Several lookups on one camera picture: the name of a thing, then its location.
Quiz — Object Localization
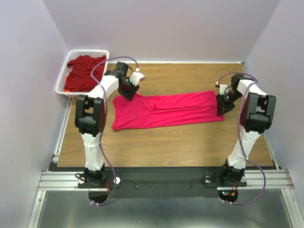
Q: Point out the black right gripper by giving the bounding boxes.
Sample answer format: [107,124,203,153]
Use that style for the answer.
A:
[215,90,243,115]

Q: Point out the pink t-shirt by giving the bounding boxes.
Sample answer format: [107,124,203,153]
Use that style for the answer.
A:
[112,91,224,131]

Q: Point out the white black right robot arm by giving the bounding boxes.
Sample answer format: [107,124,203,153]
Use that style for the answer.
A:
[215,72,276,185]

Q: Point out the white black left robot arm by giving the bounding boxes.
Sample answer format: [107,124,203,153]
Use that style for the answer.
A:
[75,62,145,188]

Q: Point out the dark red t-shirt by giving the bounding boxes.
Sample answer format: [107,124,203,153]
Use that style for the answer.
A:
[66,55,106,92]

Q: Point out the orange garment in basket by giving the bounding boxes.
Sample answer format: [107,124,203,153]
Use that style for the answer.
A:
[63,74,71,92]

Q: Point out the white plastic basket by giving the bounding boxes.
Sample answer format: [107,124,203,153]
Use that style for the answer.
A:
[55,49,109,98]

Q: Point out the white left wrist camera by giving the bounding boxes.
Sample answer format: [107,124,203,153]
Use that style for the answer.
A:
[129,72,145,86]

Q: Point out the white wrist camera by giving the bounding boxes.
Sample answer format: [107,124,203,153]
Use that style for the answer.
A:
[129,72,145,86]
[215,81,228,95]

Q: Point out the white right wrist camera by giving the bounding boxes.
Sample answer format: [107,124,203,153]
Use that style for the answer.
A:
[215,81,228,95]

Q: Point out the aluminium mounting rail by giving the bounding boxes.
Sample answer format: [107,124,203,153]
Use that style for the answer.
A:
[38,170,295,191]

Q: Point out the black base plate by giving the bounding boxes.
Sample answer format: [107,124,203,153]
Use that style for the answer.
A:
[39,167,233,202]

